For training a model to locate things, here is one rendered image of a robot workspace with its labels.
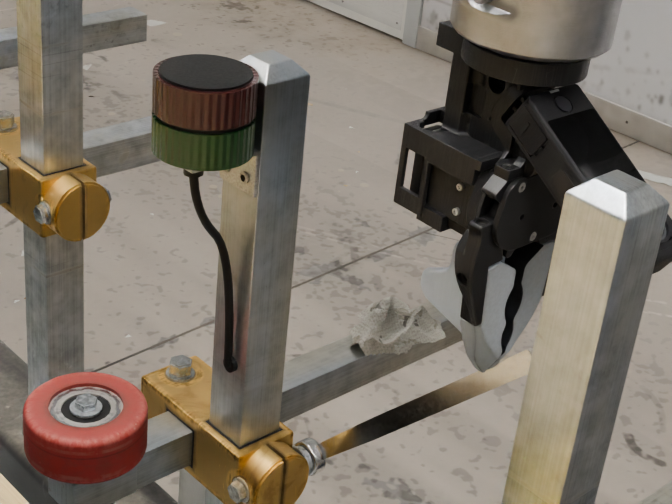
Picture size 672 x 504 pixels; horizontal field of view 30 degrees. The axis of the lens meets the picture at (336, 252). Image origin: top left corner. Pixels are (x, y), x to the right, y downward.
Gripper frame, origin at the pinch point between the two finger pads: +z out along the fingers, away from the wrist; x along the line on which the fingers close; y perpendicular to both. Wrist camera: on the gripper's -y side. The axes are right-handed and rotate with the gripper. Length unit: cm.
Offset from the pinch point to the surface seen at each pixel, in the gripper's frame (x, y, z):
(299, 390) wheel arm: 0.2, 16.8, 12.6
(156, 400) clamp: 10.0, 21.2, 12.2
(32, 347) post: 9.3, 40.0, 18.6
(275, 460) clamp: 8.1, 10.2, 11.2
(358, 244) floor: -133, 139, 98
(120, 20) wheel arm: -17, 67, 3
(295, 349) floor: -92, 114, 98
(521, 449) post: 9.4, -9.4, -3.3
